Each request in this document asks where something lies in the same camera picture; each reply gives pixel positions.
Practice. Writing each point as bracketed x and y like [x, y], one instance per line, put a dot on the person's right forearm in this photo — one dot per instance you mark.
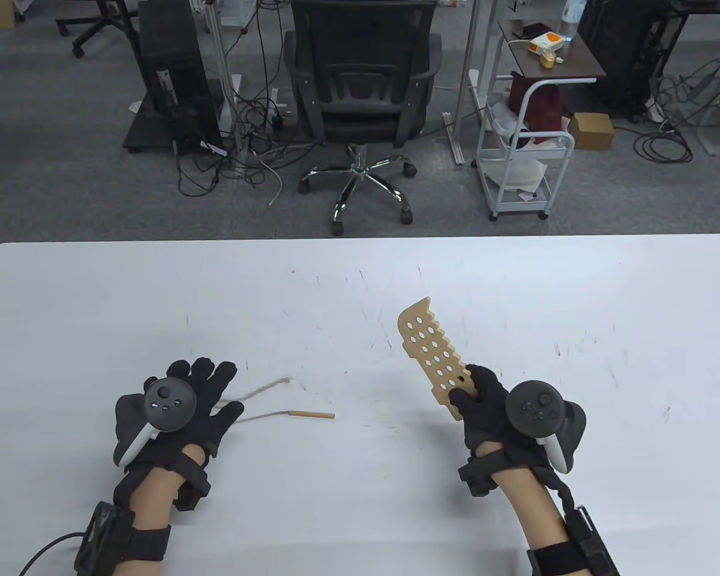
[531, 510]

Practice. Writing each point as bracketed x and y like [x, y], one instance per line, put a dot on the person's left hand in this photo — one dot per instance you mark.
[216, 420]

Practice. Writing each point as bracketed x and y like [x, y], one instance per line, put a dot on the white rolling cart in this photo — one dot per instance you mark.
[507, 192]

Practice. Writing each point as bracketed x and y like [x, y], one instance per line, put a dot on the white headset in cart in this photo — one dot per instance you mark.
[519, 129]

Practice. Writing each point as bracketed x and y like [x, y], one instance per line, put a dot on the small yellow white gadget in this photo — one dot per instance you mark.
[549, 59]

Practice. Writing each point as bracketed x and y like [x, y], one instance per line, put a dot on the white and orange box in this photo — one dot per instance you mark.
[545, 42]

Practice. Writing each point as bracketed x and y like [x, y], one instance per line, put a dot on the grey controller on left glove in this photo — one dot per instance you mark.
[167, 405]

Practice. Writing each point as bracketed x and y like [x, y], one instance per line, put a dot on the white metal frame leg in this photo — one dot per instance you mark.
[469, 84]
[225, 72]

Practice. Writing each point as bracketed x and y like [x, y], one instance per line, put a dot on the small wooden stick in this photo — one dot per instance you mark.
[313, 414]

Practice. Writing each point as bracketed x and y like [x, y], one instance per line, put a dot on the person's left forearm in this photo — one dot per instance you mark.
[156, 498]

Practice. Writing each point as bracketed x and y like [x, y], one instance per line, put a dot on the clear plastic water bottle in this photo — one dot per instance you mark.
[573, 18]

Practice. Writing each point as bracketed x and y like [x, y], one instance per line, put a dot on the black phone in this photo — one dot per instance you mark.
[536, 29]

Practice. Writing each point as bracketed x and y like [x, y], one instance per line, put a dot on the black right forearm band device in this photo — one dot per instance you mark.
[582, 549]

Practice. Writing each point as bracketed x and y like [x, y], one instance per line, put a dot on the person's left little finger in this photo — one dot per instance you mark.
[150, 382]

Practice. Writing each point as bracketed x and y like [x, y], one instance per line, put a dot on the person's right fingers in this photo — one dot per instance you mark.
[486, 393]

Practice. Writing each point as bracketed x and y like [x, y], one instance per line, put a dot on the small cardboard box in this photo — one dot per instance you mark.
[2, 13]

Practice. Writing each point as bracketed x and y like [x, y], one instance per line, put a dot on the brown cardboard box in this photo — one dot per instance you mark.
[592, 130]

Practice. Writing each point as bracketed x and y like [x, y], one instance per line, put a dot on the white paper sheet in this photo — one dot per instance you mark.
[519, 174]

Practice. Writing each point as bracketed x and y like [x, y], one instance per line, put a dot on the person's left middle finger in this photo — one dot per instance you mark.
[203, 372]

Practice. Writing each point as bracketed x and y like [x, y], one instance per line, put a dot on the black mesh office chair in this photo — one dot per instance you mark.
[363, 72]

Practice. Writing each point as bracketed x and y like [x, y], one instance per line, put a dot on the person's right hand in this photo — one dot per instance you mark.
[483, 420]

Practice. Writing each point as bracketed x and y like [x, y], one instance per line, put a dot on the perforated wooden knife-shaped board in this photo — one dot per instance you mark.
[427, 348]

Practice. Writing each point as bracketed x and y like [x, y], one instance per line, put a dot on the brown top side table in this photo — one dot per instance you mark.
[567, 63]

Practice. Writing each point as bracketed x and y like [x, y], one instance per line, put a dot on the dark red bag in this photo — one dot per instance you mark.
[540, 105]

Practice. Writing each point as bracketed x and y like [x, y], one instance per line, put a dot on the black office chair base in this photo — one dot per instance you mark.
[93, 27]

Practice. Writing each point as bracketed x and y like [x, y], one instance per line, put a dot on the black left forearm band device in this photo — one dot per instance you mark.
[111, 537]

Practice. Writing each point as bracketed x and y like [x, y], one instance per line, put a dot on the grey controller on glove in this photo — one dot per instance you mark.
[167, 405]
[534, 408]

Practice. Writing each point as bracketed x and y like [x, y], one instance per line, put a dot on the black computer tower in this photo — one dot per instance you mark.
[177, 66]

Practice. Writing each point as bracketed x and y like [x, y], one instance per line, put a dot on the black cabinet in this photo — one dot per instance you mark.
[627, 54]

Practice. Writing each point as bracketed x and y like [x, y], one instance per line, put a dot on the person's left thumb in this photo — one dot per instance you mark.
[231, 415]

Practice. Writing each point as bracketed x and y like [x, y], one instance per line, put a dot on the grey controller on right glove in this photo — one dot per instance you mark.
[534, 408]

